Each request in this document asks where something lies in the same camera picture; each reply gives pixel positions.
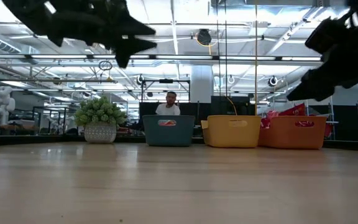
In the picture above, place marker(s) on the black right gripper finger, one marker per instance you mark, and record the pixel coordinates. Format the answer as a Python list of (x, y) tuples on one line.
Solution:
[(309, 91), (350, 83)]

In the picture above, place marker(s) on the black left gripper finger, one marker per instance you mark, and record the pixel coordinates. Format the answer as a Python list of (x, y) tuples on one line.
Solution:
[(135, 28), (132, 49)]

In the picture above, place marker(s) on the orange plastic bin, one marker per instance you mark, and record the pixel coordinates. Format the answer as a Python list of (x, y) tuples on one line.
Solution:
[(291, 137)]

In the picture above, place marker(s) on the teal plastic bin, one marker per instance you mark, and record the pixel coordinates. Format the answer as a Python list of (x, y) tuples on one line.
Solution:
[(166, 133)]

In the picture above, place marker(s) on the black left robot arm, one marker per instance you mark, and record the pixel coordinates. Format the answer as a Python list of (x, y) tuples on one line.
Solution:
[(20, 12)]

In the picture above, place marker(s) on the red background object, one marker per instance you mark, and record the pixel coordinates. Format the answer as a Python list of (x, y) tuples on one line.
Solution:
[(328, 130)]

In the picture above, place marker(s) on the person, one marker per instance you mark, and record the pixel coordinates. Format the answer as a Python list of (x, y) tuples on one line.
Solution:
[(168, 107)]

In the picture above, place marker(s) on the potted green succulent plant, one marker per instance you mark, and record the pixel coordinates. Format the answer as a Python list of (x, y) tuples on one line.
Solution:
[(99, 112)]

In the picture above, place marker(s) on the white building column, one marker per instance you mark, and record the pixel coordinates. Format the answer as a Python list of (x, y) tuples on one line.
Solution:
[(201, 82)]

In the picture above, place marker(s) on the red wrapped gummy fish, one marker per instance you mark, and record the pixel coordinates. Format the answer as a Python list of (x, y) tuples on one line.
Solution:
[(166, 123)]

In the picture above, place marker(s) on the yellow plastic bin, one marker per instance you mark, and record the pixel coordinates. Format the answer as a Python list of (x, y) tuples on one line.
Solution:
[(232, 133)]

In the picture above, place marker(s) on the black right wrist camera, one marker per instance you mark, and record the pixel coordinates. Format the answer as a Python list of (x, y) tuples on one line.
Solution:
[(328, 34)]

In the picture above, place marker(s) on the black metal frame stand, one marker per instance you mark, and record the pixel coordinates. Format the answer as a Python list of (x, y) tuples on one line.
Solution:
[(166, 81)]

